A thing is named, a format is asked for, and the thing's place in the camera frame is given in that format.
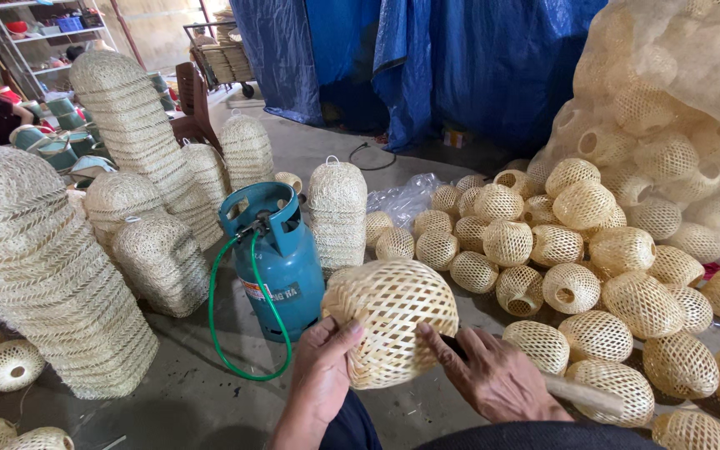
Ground cart with woven trays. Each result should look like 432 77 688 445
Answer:
183 9 257 100

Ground wooden-handled dark tool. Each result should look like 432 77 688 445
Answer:
440 334 625 418

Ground clear plastic sheet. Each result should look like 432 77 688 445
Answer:
365 172 447 231

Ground tall leaning stack woven shades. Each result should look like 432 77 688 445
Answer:
69 49 227 252

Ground brown wooden chair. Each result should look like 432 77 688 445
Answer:
169 60 224 155

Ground short stack of woven shades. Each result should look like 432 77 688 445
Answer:
84 170 168 246
111 214 211 319

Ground blue gas cylinder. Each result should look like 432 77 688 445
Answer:
218 181 326 344

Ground white metal shelf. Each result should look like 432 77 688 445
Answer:
0 0 118 95

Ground plastic sack of woven balls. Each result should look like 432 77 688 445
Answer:
524 0 720 266

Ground green gas hose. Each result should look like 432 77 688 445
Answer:
207 231 294 383

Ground narrow stack of woven shades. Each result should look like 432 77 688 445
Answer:
180 140 232 210
307 155 369 277
219 110 276 190

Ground blue tarpaulin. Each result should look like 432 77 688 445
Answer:
229 0 609 155

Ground small woven bamboo ball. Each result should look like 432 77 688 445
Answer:
274 171 304 195

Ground group of teal-rimmed baskets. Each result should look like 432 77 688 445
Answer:
9 71 177 186

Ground black cable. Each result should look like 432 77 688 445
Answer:
348 142 398 172

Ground large stack of woven shades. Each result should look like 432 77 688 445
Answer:
0 144 160 401

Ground person's right hand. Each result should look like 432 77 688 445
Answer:
415 322 575 426

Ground black gas regulator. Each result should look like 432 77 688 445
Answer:
237 211 275 243

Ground person's dark clothing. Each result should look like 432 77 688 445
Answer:
319 389 668 450

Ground pile of woven bamboo balls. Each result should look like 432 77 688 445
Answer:
364 157 720 450
0 317 76 450

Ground person's left hand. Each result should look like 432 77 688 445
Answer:
289 315 365 433

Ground round woven bamboo lampshade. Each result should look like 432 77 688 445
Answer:
320 259 460 391

